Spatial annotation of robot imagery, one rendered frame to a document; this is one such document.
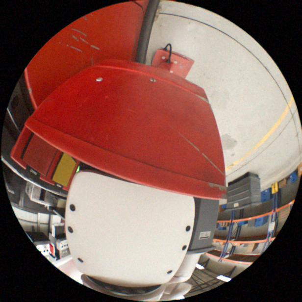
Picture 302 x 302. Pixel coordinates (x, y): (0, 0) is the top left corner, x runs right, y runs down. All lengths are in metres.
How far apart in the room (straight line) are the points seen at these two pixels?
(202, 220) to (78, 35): 0.68
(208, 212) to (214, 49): 0.95
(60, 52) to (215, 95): 0.94
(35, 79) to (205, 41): 0.84
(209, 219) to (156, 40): 1.05
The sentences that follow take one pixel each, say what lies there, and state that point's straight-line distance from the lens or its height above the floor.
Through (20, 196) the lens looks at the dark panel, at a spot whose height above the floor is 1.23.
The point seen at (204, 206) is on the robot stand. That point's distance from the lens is 0.49.
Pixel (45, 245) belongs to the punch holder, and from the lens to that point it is 0.56.
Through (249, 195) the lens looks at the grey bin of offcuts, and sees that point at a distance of 2.32.
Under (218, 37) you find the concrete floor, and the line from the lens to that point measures 0.88.
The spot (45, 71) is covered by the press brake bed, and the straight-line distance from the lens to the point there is 0.22.
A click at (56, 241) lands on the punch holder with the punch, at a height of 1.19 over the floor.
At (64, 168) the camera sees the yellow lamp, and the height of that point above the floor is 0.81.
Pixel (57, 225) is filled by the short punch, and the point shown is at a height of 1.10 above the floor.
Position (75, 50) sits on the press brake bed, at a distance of 0.26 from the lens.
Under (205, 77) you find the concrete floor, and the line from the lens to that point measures 0.87.
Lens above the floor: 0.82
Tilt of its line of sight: 32 degrees down
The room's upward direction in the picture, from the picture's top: 165 degrees counter-clockwise
